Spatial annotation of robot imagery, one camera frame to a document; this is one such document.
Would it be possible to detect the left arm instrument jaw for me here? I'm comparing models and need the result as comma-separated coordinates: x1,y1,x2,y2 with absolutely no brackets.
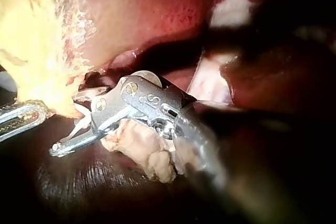
0,100,49,143

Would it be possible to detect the right arm instrument jaw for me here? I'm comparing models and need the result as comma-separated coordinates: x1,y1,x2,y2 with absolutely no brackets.
72,87,112,104
49,126,117,158

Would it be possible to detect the right arm instrument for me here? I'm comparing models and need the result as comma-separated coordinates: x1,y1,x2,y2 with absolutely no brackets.
90,70,197,141

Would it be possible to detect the white clip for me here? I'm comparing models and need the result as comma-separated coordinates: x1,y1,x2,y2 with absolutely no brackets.
62,104,92,141

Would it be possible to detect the gallbladder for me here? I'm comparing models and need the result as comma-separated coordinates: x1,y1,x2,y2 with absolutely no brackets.
0,0,107,120

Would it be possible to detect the pale fatty tissue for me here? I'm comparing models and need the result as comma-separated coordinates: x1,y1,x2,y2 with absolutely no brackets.
101,118,192,184
186,50,238,104
208,0,254,28

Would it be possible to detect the dark red liver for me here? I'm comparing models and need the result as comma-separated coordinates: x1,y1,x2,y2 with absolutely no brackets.
0,0,336,224

